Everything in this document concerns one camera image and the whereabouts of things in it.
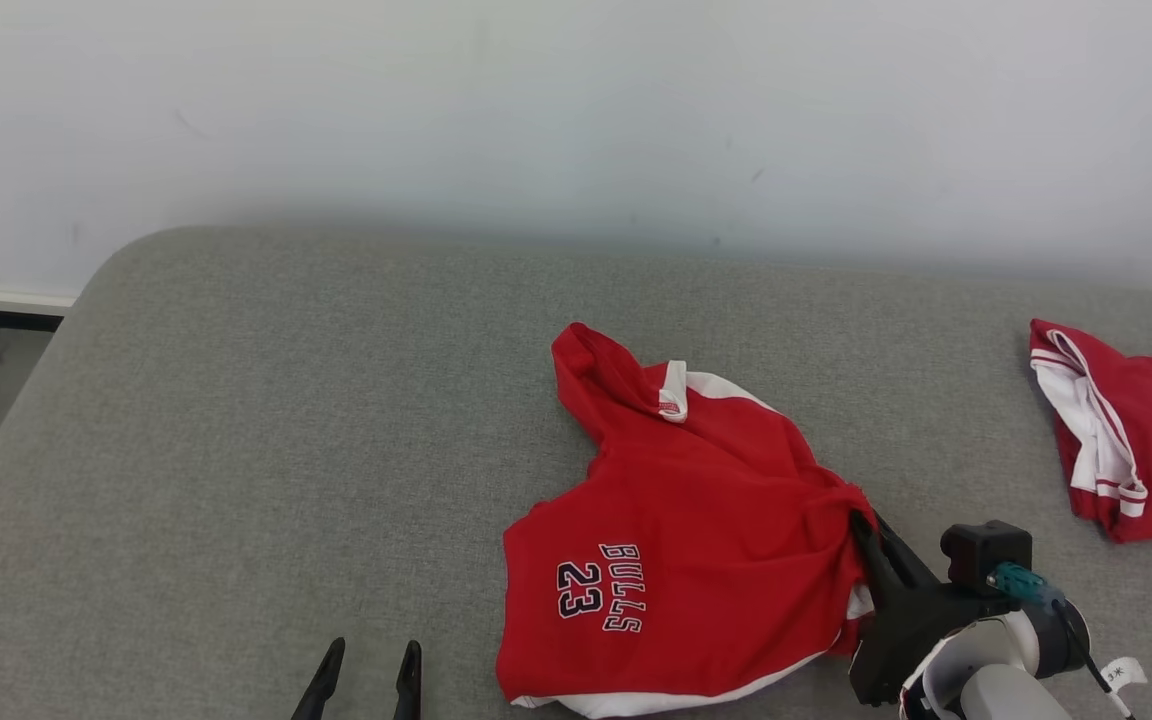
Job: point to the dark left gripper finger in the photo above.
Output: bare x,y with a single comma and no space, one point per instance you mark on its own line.
321,685
409,690

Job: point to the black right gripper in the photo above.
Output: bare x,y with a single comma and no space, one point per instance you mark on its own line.
901,630

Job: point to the grey fabric sofa cushion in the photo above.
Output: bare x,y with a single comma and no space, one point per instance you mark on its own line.
286,480

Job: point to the red Bulls 23 garment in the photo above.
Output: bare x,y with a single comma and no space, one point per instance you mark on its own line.
696,520

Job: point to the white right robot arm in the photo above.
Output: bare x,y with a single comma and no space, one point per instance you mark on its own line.
996,690

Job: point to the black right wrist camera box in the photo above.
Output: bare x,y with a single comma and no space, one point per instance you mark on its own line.
981,550

